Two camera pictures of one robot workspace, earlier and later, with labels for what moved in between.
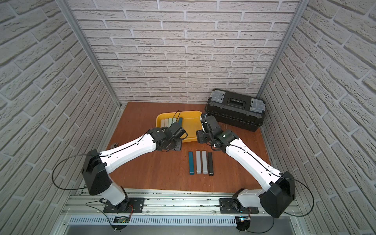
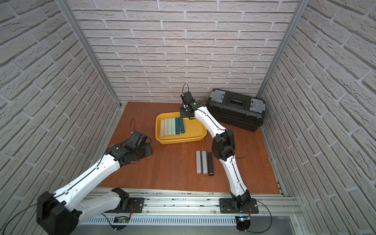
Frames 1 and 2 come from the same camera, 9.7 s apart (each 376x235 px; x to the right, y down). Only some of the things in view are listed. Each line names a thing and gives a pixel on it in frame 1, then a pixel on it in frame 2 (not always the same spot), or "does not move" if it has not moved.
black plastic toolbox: [235, 109] does not move
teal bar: [191, 163] to [182, 127]
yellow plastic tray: [191, 122] does not move
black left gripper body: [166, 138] to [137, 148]
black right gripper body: [203, 138] to [184, 112]
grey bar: [204, 162] does not move
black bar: [210, 164] does not move
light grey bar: [198, 162] does not move
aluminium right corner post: [301, 7] does not move
